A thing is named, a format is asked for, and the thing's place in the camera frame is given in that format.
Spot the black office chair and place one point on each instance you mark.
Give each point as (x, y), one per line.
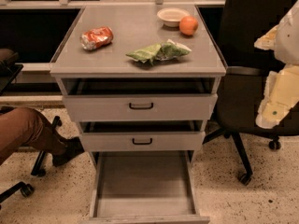
(26, 189)
(235, 27)

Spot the black shoe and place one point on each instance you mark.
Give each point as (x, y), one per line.
(73, 148)

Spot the bottom grey open drawer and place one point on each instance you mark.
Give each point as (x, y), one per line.
(152, 187)

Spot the white paper bowl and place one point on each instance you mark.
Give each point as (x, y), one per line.
(172, 16)

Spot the black office chair right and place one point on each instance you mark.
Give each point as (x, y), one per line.
(235, 27)

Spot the grey drawer cabinet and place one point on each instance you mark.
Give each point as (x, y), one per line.
(134, 27)

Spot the top grey drawer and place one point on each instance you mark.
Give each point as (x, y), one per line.
(138, 99)

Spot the red crumpled chip bag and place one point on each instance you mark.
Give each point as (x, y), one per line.
(96, 38)

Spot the middle grey drawer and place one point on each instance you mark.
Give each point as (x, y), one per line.
(142, 135)

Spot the orange fruit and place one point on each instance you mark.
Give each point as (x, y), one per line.
(188, 25)

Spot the person leg brown trousers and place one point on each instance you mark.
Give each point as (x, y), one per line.
(26, 126)

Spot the green jalapeno chip bag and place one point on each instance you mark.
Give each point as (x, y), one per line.
(164, 51)

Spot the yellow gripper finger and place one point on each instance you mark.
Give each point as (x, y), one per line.
(267, 41)
(281, 94)

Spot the black office chair left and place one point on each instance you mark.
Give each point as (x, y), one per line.
(26, 189)

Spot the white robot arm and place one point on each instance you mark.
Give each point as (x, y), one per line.
(287, 39)

